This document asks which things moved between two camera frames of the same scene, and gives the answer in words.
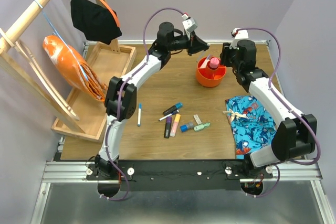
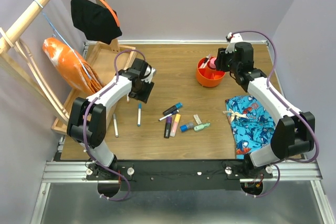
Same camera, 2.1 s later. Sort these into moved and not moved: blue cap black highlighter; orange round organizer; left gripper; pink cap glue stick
Moved: left gripper
Not moved: blue cap black highlighter; orange round organizer; pink cap glue stick
